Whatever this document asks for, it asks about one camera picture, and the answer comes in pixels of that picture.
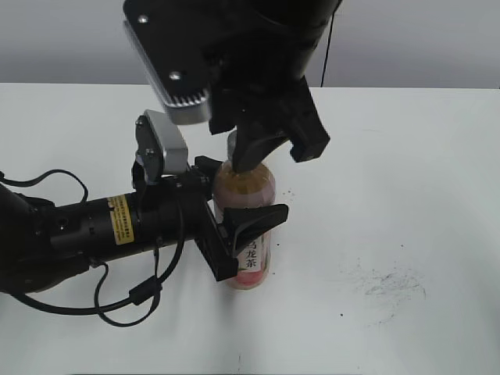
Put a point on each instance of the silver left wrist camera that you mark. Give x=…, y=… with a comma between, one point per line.
x=162, y=153

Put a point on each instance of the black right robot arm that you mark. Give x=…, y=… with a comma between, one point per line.
x=266, y=27

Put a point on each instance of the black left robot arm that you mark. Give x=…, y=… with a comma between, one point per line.
x=43, y=244

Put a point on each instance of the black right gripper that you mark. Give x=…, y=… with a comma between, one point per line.
x=262, y=96

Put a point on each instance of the white bottle cap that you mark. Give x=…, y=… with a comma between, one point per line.
x=231, y=144

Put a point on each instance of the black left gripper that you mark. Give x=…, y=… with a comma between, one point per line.
x=179, y=211

